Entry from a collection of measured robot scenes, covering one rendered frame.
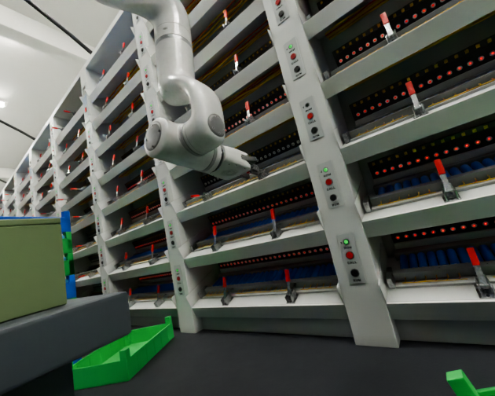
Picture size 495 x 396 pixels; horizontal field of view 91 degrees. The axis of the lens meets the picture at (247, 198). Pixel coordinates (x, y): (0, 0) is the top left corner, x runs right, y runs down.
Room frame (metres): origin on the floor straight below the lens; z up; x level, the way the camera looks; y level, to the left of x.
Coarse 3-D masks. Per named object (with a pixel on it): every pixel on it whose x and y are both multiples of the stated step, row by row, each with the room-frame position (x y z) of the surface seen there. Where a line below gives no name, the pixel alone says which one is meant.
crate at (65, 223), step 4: (64, 212) 0.89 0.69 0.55; (68, 212) 0.90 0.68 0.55; (0, 216) 0.71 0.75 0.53; (4, 216) 0.72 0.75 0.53; (64, 216) 0.89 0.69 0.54; (68, 216) 0.90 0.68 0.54; (60, 220) 0.87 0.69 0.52; (64, 220) 0.88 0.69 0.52; (68, 220) 0.90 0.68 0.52; (60, 224) 0.87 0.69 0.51; (64, 224) 0.88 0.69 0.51; (68, 224) 0.90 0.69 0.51; (64, 228) 0.88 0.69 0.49; (68, 228) 0.90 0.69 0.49; (64, 232) 0.89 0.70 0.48
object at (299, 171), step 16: (272, 160) 0.90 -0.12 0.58; (304, 160) 0.66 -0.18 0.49; (272, 176) 0.73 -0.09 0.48; (288, 176) 0.70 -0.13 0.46; (304, 176) 0.68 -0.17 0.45; (192, 192) 1.10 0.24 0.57; (224, 192) 0.89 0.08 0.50; (240, 192) 0.81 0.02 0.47; (256, 192) 0.78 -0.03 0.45; (176, 208) 1.01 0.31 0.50; (192, 208) 0.95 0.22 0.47; (208, 208) 0.91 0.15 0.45
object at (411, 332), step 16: (144, 320) 1.30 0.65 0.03; (160, 320) 1.21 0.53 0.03; (176, 320) 1.14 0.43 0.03; (208, 320) 1.02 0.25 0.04; (224, 320) 0.97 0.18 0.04; (240, 320) 0.92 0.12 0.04; (256, 320) 0.88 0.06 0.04; (272, 320) 0.84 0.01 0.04; (288, 320) 0.80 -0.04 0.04; (304, 320) 0.77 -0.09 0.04; (320, 320) 0.75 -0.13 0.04; (336, 320) 0.72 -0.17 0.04; (400, 320) 0.63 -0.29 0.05; (416, 320) 0.61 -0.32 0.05; (432, 320) 0.59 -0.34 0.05; (352, 336) 0.70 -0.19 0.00; (400, 336) 0.63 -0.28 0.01; (416, 336) 0.61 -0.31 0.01; (432, 336) 0.60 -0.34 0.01; (448, 336) 0.58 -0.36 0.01; (464, 336) 0.56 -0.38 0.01; (480, 336) 0.55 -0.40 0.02
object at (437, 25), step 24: (432, 0) 0.56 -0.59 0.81; (456, 0) 0.47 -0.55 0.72; (480, 0) 0.42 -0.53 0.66; (384, 24) 0.52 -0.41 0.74; (408, 24) 0.60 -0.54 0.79; (432, 24) 0.46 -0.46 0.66; (456, 24) 0.45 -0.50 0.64; (360, 48) 0.67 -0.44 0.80; (384, 48) 0.51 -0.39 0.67; (408, 48) 0.50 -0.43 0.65; (336, 72) 0.63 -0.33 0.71; (360, 72) 0.55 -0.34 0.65
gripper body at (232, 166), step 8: (224, 152) 0.56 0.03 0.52; (232, 152) 0.58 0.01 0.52; (240, 152) 0.60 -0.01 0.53; (224, 160) 0.56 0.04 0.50; (232, 160) 0.57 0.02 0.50; (240, 160) 0.60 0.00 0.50; (216, 168) 0.57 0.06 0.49; (224, 168) 0.60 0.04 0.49; (232, 168) 0.60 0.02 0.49; (240, 168) 0.61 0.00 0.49; (248, 168) 0.62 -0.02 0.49; (216, 176) 0.64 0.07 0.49; (224, 176) 0.65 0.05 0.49; (232, 176) 0.66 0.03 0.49
